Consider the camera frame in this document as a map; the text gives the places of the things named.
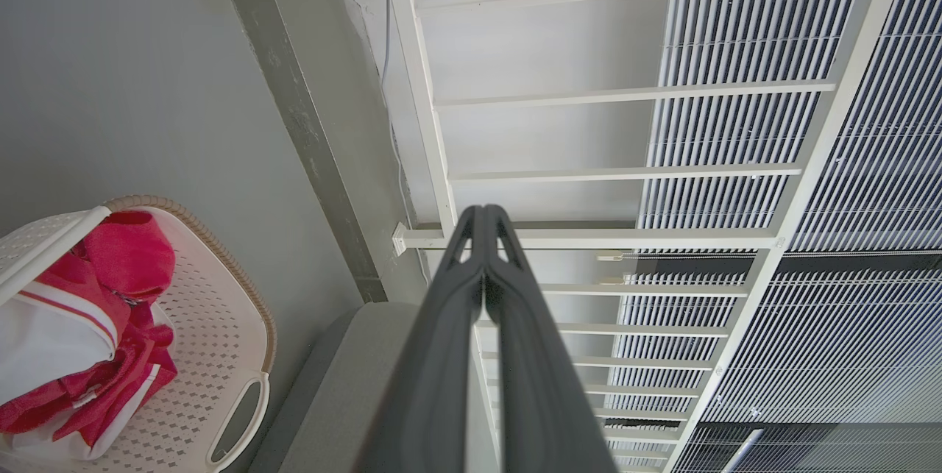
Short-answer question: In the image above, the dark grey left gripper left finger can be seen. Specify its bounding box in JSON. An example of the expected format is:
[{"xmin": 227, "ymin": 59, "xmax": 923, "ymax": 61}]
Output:
[{"xmin": 353, "ymin": 205, "xmax": 487, "ymax": 473}]

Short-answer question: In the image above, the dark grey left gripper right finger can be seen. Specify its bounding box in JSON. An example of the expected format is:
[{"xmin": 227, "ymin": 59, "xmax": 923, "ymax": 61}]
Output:
[{"xmin": 482, "ymin": 205, "xmax": 619, "ymax": 473}]

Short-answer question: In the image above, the cream perforated plastic laundry basket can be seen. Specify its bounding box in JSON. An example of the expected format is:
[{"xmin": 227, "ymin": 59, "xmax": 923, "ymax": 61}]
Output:
[{"xmin": 0, "ymin": 195, "xmax": 277, "ymax": 473}]

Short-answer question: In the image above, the grey fabric sofa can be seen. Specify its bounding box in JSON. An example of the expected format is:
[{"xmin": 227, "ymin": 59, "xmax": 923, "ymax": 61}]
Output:
[{"xmin": 247, "ymin": 302, "xmax": 503, "ymax": 473}]

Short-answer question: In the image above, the grey concrete ledge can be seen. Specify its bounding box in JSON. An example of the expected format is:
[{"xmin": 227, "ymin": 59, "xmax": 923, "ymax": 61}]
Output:
[{"xmin": 209, "ymin": 0, "xmax": 389, "ymax": 305}]

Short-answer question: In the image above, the red garment with white stripes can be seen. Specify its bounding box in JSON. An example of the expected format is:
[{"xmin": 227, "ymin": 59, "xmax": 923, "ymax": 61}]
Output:
[{"xmin": 0, "ymin": 210, "xmax": 179, "ymax": 448}]

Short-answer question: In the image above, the white garment with red trim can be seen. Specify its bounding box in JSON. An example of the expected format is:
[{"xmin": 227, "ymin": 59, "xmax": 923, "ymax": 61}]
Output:
[{"xmin": 0, "ymin": 280, "xmax": 132, "ymax": 406}]

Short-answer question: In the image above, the white metal rack frame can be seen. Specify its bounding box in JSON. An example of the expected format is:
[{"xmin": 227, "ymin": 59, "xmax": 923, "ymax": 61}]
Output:
[{"xmin": 378, "ymin": 0, "xmax": 918, "ymax": 473}]

